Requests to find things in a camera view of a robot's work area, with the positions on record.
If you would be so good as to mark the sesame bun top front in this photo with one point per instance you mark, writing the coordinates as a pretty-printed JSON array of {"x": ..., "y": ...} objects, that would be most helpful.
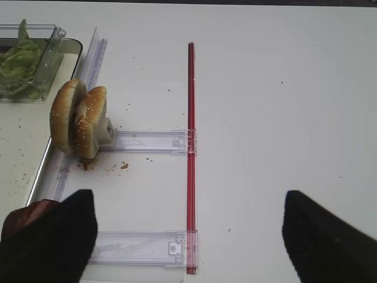
[{"x": 63, "y": 112}]

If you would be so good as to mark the sesame bun top rear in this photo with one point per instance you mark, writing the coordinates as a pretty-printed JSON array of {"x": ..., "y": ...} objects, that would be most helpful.
[{"x": 91, "y": 109}]

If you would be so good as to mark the green lettuce in container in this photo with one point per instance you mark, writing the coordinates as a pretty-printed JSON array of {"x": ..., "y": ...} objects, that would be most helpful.
[{"x": 18, "y": 64}]

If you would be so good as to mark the brown meat patties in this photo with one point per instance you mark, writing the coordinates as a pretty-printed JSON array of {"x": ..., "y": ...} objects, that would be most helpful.
[{"x": 21, "y": 217}]

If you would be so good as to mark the clear acrylic near rail right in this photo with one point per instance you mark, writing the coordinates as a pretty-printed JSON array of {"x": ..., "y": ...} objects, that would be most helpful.
[{"x": 169, "y": 248}]

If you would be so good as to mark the clear acrylic cross rail right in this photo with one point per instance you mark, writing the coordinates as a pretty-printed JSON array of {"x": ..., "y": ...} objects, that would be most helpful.
[{"x": 173, "y": 142}]

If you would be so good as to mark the sesame bun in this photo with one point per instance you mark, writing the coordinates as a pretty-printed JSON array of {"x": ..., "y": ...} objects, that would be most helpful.
[
  {"x": 63, "y": 112},
  {"x": 91, "y": 109}
]

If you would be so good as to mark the white metal tray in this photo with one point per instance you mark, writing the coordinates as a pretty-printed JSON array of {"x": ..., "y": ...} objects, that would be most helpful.
[{"x": 25, "y": 134}]

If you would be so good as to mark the red rail right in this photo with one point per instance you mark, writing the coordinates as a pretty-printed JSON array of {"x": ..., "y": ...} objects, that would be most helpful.
[{"x": 191, "y": 167}]

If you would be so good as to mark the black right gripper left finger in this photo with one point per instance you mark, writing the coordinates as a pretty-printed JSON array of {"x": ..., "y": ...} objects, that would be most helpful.
[{"x": 56, "y": 247}]

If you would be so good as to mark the clear plastic ingredient container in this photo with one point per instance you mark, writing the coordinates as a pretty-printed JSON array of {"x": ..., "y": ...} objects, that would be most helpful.
[{"x": 50, "y": 38}]

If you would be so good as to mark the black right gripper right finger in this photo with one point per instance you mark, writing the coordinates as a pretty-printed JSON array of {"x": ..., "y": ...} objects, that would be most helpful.
[{"x": 322, "y": 247}]

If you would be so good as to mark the white bun holder stand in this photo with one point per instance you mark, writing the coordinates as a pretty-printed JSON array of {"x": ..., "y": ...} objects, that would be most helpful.
[{"x": 104, "y": 133}]

